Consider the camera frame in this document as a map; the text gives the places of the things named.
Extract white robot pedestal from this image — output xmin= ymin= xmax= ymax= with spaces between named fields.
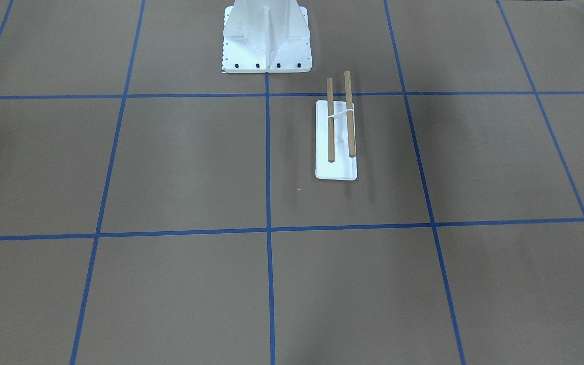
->
xmin=221 ymin=1 xmax=313 ymax=74

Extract white towel rack base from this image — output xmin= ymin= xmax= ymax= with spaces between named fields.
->
xmin=315 ymin=100 xmax=357 ymax=181

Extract inner wooden rack rod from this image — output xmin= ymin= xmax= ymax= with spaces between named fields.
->
xmin=326 ymin=77 xmax=335 ymax=163

